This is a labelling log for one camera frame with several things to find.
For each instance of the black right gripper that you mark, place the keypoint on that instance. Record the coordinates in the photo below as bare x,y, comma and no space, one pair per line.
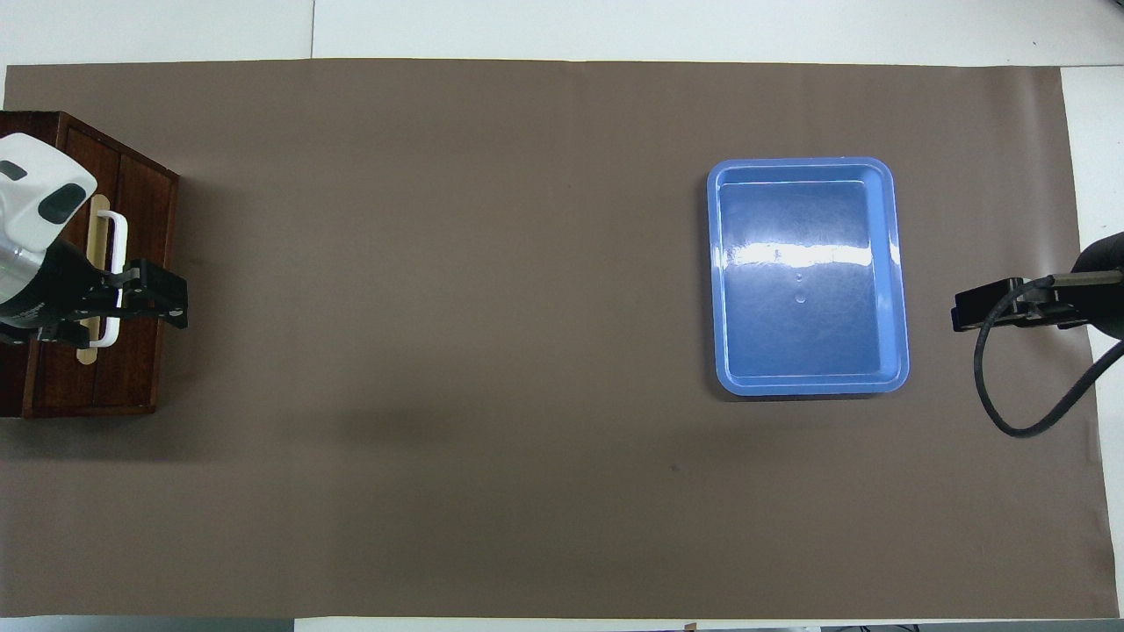
1049,312

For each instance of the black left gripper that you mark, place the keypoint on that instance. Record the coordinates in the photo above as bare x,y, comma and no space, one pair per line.
53,290

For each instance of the wooden drawer with dark front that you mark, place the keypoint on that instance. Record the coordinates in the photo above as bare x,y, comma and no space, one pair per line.
145,211

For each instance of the blue plastic tray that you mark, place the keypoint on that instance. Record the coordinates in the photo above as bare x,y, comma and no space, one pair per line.
808,351

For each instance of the dark wooden cabinet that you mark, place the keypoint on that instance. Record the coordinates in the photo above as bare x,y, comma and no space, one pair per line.
13,386

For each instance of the brown paper table mat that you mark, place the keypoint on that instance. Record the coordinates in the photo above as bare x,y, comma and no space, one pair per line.
527,395

